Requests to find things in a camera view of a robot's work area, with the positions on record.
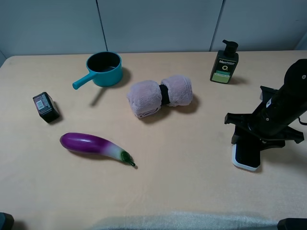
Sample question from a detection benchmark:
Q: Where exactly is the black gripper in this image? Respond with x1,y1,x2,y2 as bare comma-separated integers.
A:
224,95,305,149

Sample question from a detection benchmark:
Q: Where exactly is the black and white eraser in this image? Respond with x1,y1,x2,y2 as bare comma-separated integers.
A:
232,142,260,172

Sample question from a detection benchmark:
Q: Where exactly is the black robot base right corner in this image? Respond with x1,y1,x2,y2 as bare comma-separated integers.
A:
277,218,307,230

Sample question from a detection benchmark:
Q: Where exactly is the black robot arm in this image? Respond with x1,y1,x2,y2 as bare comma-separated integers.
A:
224,59,307,150

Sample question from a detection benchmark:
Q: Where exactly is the black robot base left corner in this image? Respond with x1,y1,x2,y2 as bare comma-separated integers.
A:
0,212,14,230

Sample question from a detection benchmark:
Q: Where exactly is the black pump soap bottle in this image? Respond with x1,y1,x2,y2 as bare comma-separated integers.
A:
210,40,239,84

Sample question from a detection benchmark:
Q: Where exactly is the rolled pink towel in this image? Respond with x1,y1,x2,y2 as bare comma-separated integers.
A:
127,75,193,118

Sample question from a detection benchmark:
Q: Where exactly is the purple toy eggplant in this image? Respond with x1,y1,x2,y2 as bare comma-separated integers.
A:
59,132,136,167

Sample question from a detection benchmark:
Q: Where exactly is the small black box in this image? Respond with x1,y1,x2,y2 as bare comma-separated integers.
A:
33,92,60,123

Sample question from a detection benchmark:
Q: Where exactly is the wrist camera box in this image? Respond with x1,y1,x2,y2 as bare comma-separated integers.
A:
260,86,278,103

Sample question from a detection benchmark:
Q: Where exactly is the teal saucepan with handle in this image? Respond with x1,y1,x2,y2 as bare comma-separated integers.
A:
72,51,123,90

